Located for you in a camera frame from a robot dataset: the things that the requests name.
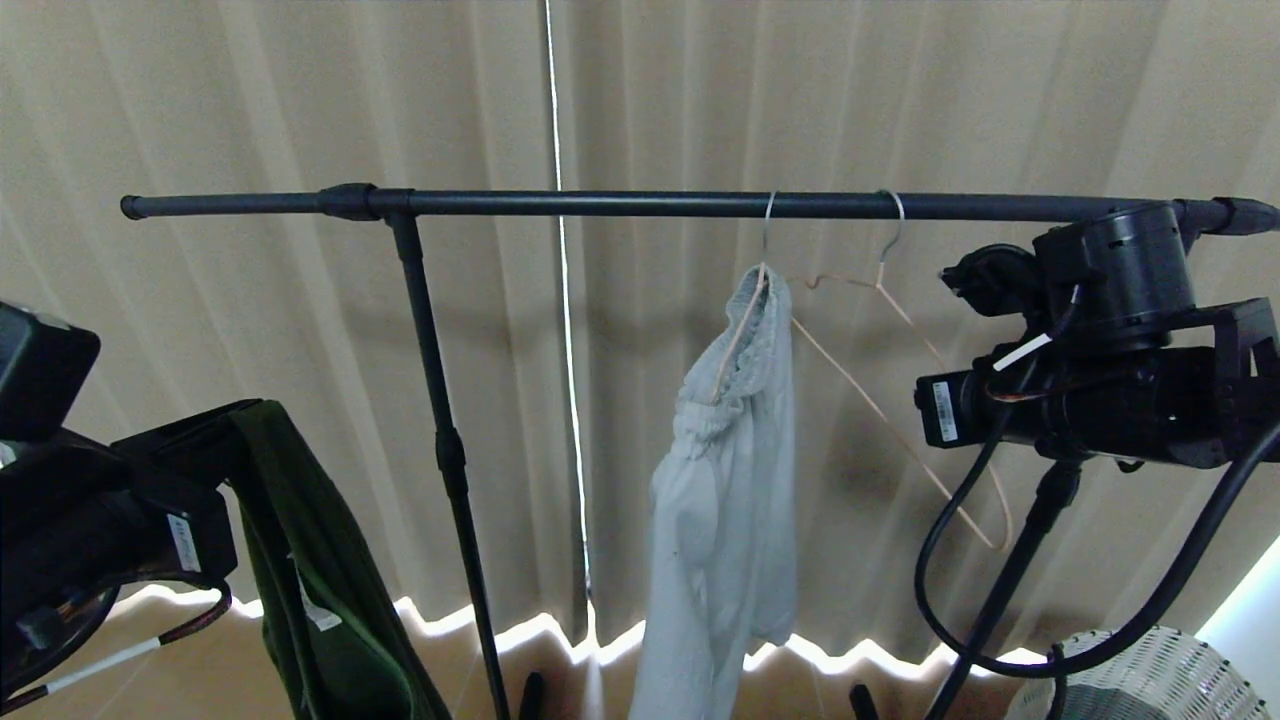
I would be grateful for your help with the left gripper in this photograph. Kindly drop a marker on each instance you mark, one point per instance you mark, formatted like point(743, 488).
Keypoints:
point(100, 530)

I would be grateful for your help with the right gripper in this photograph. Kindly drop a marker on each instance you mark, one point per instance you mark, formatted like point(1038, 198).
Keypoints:
point(1100, 405)

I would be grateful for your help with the green garment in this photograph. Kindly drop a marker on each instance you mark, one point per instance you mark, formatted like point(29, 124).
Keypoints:
point(310, 520)

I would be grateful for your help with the pale grey shorts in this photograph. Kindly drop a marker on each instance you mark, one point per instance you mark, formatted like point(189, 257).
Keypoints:
point(720, 520)

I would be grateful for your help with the white laundry basket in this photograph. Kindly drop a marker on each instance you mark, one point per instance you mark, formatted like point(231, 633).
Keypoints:
point(1150, 670)

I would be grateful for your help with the black clothes rack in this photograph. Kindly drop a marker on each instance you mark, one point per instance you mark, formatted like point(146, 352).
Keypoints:
point(600, 205)

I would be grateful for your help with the beige curtain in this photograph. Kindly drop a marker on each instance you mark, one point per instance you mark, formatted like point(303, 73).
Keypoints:
point(250, 350)

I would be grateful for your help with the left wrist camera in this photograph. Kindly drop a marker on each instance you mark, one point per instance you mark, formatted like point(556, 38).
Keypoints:
point(40, 370)

